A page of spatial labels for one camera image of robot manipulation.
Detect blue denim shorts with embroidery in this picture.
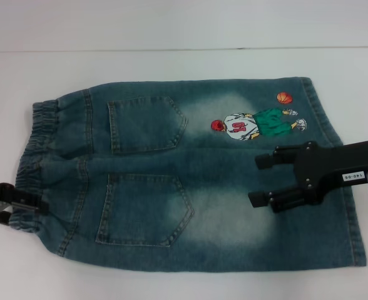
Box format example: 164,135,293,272
5,76,367,264

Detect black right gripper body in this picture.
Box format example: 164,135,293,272
293,138,368,208

